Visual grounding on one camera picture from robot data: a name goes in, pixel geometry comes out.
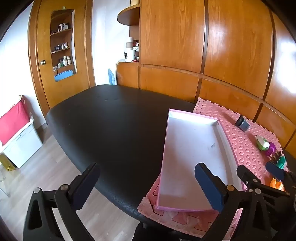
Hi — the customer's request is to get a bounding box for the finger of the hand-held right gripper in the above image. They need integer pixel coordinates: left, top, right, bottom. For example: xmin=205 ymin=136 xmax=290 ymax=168
xmin=265 ymin=161 xmax=296 ymax=189
xmin=236 ymin=165 xmax=290 ymax=198

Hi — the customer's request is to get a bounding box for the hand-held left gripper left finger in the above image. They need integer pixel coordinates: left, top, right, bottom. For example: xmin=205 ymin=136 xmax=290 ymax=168
xmin=23 ymin=162 xmax=101 ymax=241

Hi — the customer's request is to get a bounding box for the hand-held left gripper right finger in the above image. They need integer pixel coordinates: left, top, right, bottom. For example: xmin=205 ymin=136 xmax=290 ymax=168
xmin=194 ymin=162 xmax=274 ymax=241

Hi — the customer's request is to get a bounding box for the brown scalp massage brush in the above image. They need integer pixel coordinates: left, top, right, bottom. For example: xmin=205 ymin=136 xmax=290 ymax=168
xmin=269 ymin=151 xmax=281 ymax=164

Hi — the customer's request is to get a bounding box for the red foam puzzle piece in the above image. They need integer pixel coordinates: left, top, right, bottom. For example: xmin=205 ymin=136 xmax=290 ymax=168
xmin=268 ymin=178 xmax=285 ymax=191

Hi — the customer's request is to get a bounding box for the purple plastic cup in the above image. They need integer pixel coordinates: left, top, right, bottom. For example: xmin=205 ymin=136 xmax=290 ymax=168
xmin=266 ymin=142 xmax=277 ymax=156

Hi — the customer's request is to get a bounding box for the green and white tape dispenser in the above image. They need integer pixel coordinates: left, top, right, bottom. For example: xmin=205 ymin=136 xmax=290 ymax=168
xmin=255 ymin=136 xmax=270 ymax=151

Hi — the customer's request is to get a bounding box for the shallow pink box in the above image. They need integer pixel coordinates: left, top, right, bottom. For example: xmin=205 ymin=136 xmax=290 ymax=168
xmin=156 ymin=108 xmax=245 ymax=212

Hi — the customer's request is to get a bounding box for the small black sharpener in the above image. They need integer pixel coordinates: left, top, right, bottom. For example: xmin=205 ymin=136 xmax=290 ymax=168
xmin=235 ymin=115 xmax=250 ymax=132

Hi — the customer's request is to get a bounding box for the pink foam puzzle mat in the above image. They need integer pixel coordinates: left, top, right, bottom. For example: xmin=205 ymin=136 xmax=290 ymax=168
xmin=137 ymin=97 xmax=289 ymax=238

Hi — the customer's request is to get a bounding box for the black massage table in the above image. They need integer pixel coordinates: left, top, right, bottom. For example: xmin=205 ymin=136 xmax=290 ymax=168
xmin=46 ymin=84 xmax=296 ymax=241

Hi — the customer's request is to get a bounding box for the white storage box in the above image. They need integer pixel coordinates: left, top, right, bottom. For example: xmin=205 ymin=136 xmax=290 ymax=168
xmin=1 ymin=116 xmax=43 ymax=169

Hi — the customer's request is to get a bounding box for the gold gift bag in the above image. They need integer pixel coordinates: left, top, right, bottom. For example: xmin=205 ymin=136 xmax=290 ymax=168
xmin=0 ymin=154 xmax=17 ymax=172

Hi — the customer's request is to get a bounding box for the red cloth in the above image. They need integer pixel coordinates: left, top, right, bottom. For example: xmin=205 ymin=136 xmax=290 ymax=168
xmin=0 ymin=95 xmax=30 ymax=145

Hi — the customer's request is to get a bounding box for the wooden door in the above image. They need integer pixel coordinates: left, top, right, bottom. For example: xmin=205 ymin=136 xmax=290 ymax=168
xmin=28 ymin=0 xmax=96 ymax=112

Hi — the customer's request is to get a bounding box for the blue foam mat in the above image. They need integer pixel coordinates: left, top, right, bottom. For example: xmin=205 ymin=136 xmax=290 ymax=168
xmin=107 ymin=68 xmax=118 ymax=86

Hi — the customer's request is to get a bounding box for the wooden wardrobe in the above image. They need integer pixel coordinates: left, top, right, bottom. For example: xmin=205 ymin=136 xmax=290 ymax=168
xmin=116 ymin=0 xmax=296 ymax=149

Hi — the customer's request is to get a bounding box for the door glass panel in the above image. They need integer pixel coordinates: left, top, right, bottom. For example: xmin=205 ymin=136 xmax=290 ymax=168
xmin=50 ymin=9 xmax=77 ymax=82

